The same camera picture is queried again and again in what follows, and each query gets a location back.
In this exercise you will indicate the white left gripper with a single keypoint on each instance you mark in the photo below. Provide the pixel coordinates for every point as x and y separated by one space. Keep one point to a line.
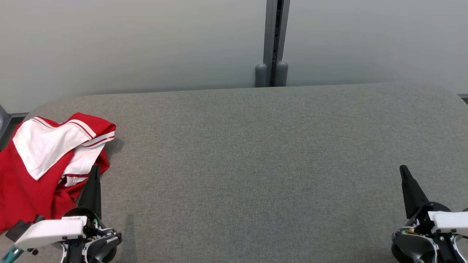
51 232

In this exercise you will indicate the grey metal partition post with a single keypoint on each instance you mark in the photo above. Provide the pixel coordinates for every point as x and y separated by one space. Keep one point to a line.
268 33

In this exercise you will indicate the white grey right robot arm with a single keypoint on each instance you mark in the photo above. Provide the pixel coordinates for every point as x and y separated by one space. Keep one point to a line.
420 244

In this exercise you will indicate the red shirt with white sleeves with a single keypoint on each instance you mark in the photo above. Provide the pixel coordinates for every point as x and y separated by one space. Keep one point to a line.
40 146

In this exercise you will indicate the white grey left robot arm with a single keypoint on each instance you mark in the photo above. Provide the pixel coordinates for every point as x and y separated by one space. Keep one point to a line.
95 246

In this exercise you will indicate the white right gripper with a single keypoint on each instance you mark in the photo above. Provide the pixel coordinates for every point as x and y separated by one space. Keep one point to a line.
451 221

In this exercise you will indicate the red shorts with white stripes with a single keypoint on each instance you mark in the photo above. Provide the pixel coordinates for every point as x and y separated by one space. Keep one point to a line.
25 201

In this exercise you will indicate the grey cylindrical bumper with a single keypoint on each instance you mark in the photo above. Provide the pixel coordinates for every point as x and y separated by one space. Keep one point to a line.
281 73
261 75

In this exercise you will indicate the grey curved object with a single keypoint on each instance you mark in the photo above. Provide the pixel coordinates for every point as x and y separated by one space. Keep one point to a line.
3 122

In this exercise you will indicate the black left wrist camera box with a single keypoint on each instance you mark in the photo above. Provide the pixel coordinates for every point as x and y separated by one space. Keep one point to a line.
18 229

